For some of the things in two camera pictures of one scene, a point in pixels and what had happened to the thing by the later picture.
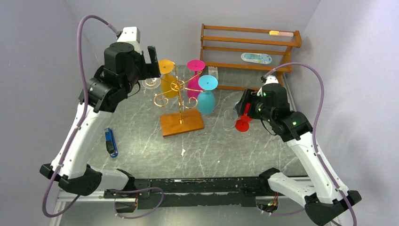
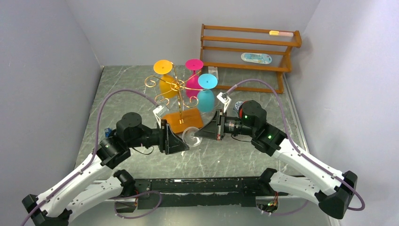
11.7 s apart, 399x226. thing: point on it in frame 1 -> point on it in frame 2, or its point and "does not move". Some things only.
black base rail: x=203 y=192 does not move
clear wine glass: x=151 y=83 -> x=188 y=135
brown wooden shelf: x=246 y=48 does not move
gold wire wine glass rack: x=187 y=119 does not move
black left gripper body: x=144 y=69 -> x=162 y=135
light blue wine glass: x=206 y=98 does not move
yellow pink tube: x=277 y=33 does not move
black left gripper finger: x=155 y=67 -> x=172 y=141
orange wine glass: x=169 y=84 does not move
